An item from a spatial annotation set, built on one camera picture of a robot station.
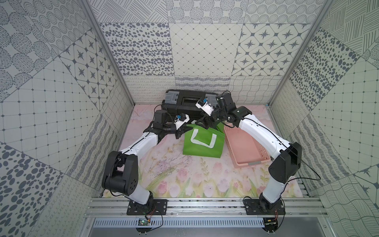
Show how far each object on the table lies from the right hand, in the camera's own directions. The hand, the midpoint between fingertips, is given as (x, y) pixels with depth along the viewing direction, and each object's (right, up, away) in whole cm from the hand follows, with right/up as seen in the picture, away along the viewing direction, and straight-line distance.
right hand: (200, 119), depth 80 cm
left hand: (-6, -3, +3) cm, 7 cm away
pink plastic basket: (+30, -20, +18) cm, 40 cm away
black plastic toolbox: (-15, +11, +19) cm, 27 cm away
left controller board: (-29, -51, -8) cm, 59 cm away
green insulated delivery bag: (-1, -13, +4) cm, 14 cm away
